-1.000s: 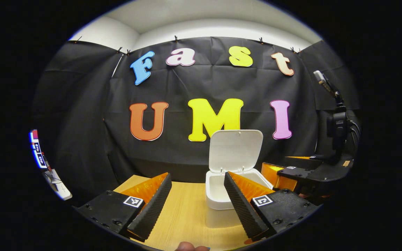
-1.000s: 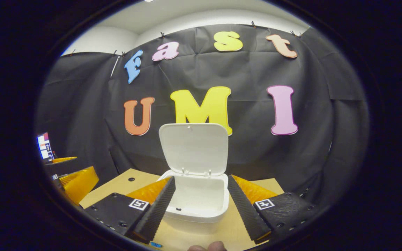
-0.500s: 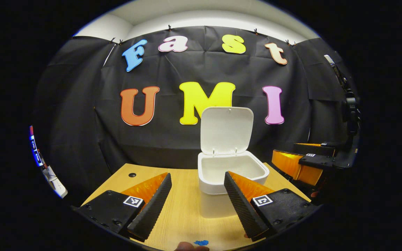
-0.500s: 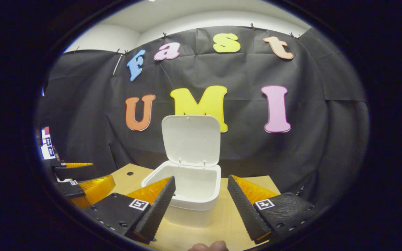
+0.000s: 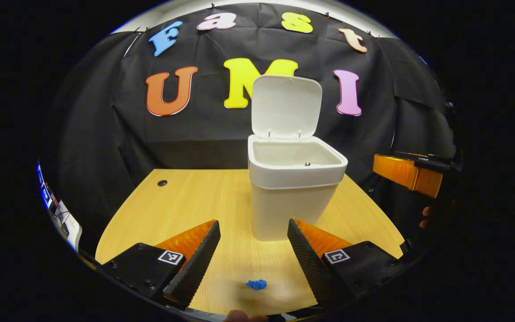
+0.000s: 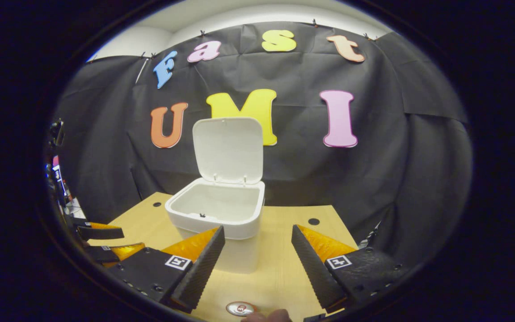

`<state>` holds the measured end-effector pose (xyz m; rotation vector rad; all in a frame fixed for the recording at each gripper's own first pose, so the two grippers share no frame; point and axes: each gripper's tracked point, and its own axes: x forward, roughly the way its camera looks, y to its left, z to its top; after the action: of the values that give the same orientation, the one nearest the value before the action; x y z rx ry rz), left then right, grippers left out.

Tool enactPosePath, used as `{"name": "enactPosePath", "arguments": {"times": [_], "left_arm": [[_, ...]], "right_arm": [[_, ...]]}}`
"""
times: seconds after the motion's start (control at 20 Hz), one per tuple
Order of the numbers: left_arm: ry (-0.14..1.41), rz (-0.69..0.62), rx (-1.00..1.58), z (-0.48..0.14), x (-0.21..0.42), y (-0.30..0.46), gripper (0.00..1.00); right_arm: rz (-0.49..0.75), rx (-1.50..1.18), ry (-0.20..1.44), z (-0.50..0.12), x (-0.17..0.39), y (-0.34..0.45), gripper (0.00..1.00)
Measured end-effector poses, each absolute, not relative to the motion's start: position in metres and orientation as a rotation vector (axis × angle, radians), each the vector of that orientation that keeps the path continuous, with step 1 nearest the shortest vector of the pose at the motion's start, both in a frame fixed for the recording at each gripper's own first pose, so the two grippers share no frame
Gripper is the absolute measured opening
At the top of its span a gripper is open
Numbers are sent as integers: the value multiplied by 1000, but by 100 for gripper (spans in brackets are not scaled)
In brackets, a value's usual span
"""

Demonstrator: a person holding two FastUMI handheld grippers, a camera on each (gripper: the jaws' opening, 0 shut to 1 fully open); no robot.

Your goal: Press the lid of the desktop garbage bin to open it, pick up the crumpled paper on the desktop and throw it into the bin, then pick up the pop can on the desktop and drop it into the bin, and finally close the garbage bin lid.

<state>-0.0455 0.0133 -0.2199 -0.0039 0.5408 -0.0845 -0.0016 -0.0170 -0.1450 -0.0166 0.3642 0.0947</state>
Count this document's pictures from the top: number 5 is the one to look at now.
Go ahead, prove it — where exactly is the blue and red board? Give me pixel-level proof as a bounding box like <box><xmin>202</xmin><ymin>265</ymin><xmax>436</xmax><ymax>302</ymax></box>
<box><xmin>38</xmin><ymin>163</ymin><xmax>55</xmax><ymax>211</ymax></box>

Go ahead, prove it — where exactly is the black backdrop cloth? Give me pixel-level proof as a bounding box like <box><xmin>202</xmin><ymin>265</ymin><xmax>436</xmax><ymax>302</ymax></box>
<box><xmin>38</xmin><ymin>2</ymin><xmax>461</xmax><ymax>251</ymax></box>

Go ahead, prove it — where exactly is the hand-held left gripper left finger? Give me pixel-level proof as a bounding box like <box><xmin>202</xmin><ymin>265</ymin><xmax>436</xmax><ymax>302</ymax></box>
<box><xmin>100</xmin><ymin>219</ymin><xmax>221</xmax><ymax>309</ymax></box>

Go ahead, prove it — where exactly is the wooden desktop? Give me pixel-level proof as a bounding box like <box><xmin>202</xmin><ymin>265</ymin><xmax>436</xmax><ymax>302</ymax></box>
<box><xmin>95</xmin><ymin>168</ymin><xmax>405</xmax><ymax>316</ymax></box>

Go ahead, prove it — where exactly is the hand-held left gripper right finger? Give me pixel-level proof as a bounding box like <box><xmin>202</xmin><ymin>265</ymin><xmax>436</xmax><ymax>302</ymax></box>
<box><xmin>287</xmin><ymin>218</ymin><xmax>409</xmax><ymax>308</ymax></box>

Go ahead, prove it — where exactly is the white box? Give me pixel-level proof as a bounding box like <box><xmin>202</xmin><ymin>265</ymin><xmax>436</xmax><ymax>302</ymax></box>
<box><xmin>52</xmin><ymin>200</ymin><xmax>82</xmax><ymax>251</ymax></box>

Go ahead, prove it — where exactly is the white desktop garbage bin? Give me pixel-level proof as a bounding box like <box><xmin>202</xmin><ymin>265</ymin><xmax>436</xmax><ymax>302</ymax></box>
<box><xmin>248</xmin><ymin>75</ymin><xmax>348</xmax><ymax>242</ymax></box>

